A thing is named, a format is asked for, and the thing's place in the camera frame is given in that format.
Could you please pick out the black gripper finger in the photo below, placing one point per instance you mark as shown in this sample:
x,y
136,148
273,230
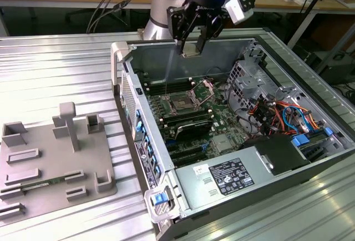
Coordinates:
x,y
213,25
177,22

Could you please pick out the silver square CPU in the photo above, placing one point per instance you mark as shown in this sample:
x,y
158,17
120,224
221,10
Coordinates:
x,y
191,51

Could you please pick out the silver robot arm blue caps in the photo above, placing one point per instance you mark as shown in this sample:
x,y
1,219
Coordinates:
x,y
163,5

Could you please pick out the black RAM slot bank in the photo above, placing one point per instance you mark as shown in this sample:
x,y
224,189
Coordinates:
x,y
188,116
166,84

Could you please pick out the CPU socket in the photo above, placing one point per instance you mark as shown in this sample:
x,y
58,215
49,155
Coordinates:
x,y
181,103

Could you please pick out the open PC case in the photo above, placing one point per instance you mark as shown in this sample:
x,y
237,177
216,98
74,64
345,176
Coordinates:
x,y
222,58

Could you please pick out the perforated metal drive cage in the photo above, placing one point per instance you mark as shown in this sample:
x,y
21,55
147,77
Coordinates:
x,y
249,80

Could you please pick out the green motherboard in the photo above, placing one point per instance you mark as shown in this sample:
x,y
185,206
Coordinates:
x,y
222,119

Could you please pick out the black graphics card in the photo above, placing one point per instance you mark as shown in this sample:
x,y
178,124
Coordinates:
x,y
194,131

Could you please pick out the black equipment on floor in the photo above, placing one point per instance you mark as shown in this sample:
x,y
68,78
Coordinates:
x,y
332,66

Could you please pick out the black expansion slots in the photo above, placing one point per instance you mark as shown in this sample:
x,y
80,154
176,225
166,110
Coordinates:
x,y
185,155

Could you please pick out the black plastic air shroud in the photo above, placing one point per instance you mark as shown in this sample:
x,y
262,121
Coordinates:
x,y
277,152

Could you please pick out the blue disk carrier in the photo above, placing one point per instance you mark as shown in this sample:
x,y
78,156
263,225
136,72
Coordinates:
x,y
301,140

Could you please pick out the grey power supply with label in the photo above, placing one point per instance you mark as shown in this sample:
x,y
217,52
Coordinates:
x,y
235,177

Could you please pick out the small blue plastic tab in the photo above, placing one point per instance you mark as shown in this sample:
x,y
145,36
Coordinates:
x,y
327,130

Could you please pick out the grey parts rack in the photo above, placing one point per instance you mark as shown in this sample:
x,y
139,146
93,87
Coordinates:
x,y
55,152

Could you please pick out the green RAM stick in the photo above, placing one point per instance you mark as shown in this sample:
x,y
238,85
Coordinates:
x,y
44,183

